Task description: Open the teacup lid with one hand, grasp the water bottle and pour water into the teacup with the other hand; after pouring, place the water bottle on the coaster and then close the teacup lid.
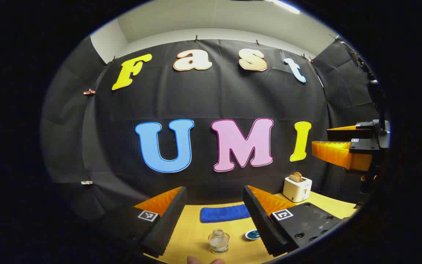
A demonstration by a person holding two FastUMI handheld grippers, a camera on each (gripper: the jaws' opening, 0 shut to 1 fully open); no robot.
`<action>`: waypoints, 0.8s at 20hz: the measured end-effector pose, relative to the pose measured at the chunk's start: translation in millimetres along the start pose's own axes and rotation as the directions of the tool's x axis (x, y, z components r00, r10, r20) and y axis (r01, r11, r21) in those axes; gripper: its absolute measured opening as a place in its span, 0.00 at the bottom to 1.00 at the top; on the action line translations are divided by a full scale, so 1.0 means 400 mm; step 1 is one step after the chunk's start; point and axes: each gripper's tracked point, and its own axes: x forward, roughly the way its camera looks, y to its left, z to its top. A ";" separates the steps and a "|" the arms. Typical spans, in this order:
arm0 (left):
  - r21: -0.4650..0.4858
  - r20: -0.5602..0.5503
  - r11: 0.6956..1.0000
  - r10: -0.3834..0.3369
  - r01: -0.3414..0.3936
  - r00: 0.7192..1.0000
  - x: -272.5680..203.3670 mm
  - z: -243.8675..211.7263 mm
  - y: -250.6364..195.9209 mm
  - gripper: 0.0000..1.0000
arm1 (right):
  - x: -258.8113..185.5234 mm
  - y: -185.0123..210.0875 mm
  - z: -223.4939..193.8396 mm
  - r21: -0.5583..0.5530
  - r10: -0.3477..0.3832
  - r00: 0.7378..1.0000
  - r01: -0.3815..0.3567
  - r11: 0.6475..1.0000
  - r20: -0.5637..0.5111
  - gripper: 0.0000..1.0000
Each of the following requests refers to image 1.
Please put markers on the clear plastic water bottle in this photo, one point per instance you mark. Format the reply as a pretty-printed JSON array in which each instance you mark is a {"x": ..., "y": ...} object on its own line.
[{"x": 219, "y": 244}]

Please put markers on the brown cloth clip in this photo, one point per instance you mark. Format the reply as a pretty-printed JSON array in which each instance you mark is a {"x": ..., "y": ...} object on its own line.
[{"x": 89, "y": 92}]

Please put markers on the blue ceramic teacup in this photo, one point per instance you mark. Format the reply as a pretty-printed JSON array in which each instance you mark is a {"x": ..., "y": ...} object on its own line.
[{"x": 247, "y": 236}]

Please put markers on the teal teacup lid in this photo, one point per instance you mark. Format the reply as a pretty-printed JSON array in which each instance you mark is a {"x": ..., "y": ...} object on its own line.
[{"x": 254, "y": 234}]

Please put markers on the black backdrop cloth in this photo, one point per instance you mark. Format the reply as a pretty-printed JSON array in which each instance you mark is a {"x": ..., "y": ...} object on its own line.
[{"x": 211, "y": 95}]

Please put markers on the toast slice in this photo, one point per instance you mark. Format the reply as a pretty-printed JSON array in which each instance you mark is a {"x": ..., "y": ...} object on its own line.
[{"x": 296, "y": 177}]

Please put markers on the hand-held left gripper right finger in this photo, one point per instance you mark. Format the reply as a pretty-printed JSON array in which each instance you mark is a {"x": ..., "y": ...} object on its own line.
[{"x": 260, "y": 223}]

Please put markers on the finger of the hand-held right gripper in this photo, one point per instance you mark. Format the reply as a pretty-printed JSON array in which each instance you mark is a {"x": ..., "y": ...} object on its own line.
[
  {"x": 350, "y": 135},
  {"x": 333, "y": 154}
]

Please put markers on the blue folded towel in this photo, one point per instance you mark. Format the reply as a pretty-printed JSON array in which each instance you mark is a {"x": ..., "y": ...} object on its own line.
[{"x": 224, "y": 213}]

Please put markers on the white toaster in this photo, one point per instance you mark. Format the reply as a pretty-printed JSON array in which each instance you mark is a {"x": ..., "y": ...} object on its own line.
[{"x": 297, "y": 190}]

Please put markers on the silver cloth clip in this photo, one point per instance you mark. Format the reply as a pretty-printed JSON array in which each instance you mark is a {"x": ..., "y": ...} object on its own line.
[{"x": 87, "y": 182}]

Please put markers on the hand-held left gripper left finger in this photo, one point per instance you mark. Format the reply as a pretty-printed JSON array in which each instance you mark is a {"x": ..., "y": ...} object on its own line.
[{"x": 170, "y": 220}]

